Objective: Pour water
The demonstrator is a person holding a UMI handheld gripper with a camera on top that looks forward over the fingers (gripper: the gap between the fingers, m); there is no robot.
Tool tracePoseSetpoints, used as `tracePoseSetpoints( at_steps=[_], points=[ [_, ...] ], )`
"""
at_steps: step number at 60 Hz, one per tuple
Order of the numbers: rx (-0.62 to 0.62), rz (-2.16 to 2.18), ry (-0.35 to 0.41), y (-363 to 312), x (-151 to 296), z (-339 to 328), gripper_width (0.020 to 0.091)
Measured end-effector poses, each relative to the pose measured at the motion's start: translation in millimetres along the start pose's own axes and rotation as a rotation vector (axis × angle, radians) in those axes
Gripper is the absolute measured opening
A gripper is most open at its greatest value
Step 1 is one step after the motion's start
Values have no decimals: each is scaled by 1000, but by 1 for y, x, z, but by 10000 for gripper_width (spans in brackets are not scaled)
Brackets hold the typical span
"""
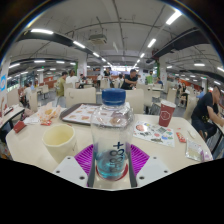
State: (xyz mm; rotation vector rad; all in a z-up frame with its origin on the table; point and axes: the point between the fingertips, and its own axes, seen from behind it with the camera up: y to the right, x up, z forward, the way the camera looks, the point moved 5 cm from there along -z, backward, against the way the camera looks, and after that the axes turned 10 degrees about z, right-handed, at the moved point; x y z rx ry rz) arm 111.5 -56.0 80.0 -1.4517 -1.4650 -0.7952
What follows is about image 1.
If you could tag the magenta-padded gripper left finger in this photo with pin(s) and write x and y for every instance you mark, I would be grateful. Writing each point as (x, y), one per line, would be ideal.
(83, 158)

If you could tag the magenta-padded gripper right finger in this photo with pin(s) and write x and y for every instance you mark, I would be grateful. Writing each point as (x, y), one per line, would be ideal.
(140, 158)

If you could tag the clear bottle with blue cap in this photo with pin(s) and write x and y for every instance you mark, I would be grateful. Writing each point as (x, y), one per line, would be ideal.
(112, 133)

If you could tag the cream paper cup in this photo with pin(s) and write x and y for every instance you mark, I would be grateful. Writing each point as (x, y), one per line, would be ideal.
(60, 143)

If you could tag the printed picture leaflet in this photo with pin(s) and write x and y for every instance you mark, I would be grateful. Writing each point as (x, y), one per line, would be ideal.
(155, 134)

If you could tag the dark food tray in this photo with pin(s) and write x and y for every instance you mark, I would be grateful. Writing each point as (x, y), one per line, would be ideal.
(78, 115)

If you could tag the red paper cup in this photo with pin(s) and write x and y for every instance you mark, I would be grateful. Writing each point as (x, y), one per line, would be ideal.
(166, 115)

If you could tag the clear plastic packet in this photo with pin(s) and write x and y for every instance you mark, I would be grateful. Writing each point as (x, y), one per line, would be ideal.
(196, 150)

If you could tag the crumpled food wrapper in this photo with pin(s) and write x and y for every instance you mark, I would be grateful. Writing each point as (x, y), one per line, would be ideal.
(49, 111)

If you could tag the beige chair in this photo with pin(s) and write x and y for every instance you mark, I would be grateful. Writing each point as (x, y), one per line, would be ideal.
(136, 100)
(80, 96)

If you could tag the white paper slip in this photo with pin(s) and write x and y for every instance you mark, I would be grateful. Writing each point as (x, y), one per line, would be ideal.
(31, 120)

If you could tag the person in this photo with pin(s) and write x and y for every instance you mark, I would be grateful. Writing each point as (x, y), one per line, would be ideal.
(203, 110)
(129, 81)
(61, 85)
(27, 90)
(71, 79)

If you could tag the beige neighbouring table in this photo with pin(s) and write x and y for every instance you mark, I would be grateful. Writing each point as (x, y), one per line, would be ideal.
(11, 113)
(220, 128)

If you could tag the ceiling air conditioner unit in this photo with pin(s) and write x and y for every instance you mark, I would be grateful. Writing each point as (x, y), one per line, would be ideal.
(98, 39)

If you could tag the ceiling lights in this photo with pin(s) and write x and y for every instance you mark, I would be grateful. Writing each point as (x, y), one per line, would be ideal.
(41, 31)

